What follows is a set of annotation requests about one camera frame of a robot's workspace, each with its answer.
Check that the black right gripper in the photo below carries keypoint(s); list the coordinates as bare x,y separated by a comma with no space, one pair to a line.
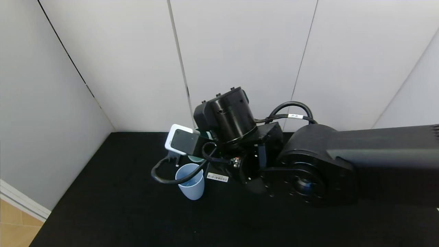
217,177

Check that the black table cloth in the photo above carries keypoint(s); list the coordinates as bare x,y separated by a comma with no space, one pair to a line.
120,206

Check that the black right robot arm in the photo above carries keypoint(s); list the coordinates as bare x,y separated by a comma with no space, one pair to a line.
325,161

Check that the teal green plastic cup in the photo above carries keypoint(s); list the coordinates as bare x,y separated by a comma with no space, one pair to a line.
195,159

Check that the light blue plastic cup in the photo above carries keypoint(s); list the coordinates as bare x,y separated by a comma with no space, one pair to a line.
192,192

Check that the white floor trim strip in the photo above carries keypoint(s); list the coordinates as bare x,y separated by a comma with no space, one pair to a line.
20,202

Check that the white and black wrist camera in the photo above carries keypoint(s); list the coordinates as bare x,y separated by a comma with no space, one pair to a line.
181,140

